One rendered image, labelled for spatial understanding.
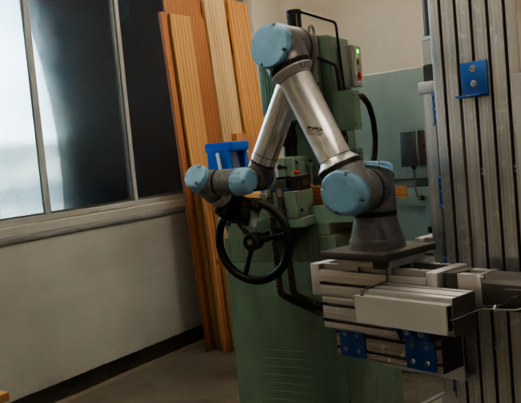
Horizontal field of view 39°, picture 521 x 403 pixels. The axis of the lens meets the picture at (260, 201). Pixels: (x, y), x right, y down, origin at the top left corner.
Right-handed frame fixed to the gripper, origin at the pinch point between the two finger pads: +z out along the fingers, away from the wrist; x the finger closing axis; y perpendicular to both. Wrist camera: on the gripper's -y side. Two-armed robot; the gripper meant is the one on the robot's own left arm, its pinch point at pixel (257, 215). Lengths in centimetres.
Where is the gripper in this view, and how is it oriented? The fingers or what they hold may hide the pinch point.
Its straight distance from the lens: 233.9
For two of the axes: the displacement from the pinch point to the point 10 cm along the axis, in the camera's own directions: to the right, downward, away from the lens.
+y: -1.8, 9.2, -3.4
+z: 4.9, 3.9, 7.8
